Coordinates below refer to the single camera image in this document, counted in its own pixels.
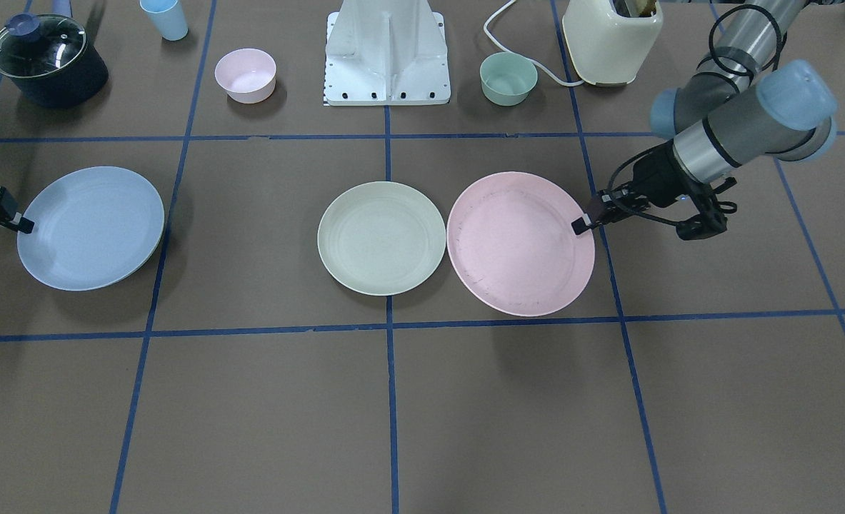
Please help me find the pink plate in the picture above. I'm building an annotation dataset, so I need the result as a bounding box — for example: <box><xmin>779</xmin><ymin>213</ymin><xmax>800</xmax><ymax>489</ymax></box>
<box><xmin>447</xmin><ymin>171</ymin><xmax>596</xmax><ymax>318</ymax></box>

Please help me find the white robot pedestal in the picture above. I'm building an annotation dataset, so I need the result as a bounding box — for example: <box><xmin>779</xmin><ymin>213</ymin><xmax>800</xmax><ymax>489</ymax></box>
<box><xmin>322</xmin><ymin>1</ymin><xmax>451</xmax><ymax>106</ymax></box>

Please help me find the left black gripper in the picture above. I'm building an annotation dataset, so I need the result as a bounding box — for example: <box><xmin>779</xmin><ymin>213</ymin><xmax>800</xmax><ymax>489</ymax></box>
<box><xmin>571</xmin><ymin>146</ymin><xmax>693</xmax><ymax>235</ymax></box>

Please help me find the cream toaster with bread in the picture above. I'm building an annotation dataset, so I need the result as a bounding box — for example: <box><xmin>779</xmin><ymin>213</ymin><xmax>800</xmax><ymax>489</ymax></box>
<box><xmin>561</xmin><ymin>1</ymin><xmax>664</xmax><ymax>87</ymax></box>

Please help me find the dark blue pot with lid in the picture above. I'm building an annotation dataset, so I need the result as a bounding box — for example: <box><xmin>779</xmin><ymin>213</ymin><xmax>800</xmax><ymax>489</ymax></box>
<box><xmin>0</xmin><ymin>1</ymin><xmax>109</xmax><ymax>109</ymax></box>

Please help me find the green bowl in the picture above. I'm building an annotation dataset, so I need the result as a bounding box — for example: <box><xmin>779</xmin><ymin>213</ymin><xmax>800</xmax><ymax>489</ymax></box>
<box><xmin>479</xmin><ymin>51</ymin><xmax>539</xmax><ymax>107</ymax></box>

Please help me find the white toaster cord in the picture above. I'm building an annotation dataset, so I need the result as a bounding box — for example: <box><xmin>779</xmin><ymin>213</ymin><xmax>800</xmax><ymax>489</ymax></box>
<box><xmin>483</xmin><ymin>0</ymin><xmax>584</xmax><ymax>88</ymax></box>

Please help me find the cream plate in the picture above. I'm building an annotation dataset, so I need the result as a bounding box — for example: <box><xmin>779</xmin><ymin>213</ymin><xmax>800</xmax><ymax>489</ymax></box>
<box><xmin>316</xmin><ymin>181</ymin><xmax>447</xmax><ymax>296</ymax></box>

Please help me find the light blue cup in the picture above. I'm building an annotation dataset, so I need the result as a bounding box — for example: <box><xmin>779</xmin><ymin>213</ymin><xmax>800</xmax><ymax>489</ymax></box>
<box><xmin>139</xmin><ymin>0</ymin><xmax>189</xmax><ymax>41</ymax></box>

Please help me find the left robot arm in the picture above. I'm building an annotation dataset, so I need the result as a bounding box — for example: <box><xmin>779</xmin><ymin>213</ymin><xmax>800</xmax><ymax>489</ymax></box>
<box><xmin>572</xmin><ymin>1</ymin><xmax>838</xmax><ymax>241</ymax></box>

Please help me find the blue plate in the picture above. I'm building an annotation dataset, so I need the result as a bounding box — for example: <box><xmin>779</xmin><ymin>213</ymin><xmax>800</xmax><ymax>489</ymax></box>
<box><xmin>16</xmin><ymin>166</ymin><xmax>165</xmax><ymax>291</ymax></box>

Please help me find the pink bowl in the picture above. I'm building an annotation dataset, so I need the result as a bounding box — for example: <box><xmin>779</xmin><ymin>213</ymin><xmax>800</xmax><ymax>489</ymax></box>
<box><xmin>214</xmin><ymin>48</ymin><xmax>276</xmax><ymax>104</ymax></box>

